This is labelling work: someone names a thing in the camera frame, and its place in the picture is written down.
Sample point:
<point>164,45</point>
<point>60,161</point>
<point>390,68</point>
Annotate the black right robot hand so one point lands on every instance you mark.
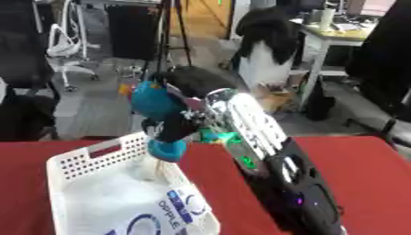
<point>184,80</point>

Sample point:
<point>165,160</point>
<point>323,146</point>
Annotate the tan cardboard box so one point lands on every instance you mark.
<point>278,98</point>

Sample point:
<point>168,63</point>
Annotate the black tripod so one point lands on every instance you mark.
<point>163,36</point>

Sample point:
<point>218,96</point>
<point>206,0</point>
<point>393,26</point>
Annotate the black cabinet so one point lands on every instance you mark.
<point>131,30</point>

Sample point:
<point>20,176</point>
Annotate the black coat on white chair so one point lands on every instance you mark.
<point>267,39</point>

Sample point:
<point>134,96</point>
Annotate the white office chair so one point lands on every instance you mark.
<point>67,46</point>

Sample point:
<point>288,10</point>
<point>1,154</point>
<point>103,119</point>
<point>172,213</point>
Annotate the white plastic bag blue print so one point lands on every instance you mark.
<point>123,199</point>

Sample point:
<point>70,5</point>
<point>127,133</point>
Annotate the black bag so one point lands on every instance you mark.
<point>320,104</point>

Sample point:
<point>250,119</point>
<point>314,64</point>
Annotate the white perforated plastic basket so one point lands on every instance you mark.
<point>69,166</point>

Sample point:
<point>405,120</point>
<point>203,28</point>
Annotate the white desk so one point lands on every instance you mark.
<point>332,39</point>

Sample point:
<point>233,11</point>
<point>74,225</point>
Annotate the white paper roll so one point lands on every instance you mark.
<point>326,20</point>

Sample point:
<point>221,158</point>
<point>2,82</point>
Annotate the person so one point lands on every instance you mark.
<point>382,55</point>

